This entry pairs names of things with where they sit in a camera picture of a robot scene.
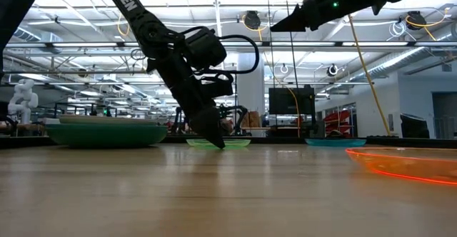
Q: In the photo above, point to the grey door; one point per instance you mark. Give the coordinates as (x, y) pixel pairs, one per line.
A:
(444, 115)

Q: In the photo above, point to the silver ventilation duct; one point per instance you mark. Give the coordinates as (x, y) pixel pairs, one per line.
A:
(410, 58)

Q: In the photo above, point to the black aluminium table frame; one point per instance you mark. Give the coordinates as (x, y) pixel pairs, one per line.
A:
(278, 140)

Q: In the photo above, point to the black background robot arm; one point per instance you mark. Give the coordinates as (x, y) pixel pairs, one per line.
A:
(237, 111)

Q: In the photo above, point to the translucent orange plate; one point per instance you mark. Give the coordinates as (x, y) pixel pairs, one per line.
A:
(410, 165)

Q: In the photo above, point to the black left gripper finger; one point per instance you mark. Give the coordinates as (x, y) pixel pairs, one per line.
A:
(210, 126)

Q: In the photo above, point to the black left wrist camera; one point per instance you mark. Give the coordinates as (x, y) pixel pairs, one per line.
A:
(219, 86)

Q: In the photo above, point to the white robot figure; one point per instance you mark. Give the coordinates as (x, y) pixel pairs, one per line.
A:
(23, 101)

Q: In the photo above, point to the red rack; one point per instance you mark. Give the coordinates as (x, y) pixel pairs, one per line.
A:
(337, 121)

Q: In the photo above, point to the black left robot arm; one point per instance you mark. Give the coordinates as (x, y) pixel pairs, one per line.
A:
(125, 1)

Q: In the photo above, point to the large teal plastic plate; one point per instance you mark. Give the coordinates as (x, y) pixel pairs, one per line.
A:
(107, 131)

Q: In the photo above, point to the translucent yellow-green plate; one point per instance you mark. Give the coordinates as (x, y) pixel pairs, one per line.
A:
(235, 143)

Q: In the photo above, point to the white column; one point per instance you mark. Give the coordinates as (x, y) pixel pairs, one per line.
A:
(251, 94)

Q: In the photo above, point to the mint green plastic plate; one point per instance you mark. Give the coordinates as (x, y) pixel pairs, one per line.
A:
(107, 120)

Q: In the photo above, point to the black monitor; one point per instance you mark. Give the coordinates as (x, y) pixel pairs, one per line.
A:
(280, 101)

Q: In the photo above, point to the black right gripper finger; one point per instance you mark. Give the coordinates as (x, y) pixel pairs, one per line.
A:
(298, 21)

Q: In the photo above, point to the translucent blue plate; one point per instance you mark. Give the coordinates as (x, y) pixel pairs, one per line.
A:
(335, 142)

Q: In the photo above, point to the brown cardboard box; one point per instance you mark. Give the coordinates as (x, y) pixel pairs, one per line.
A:
(254, 119)

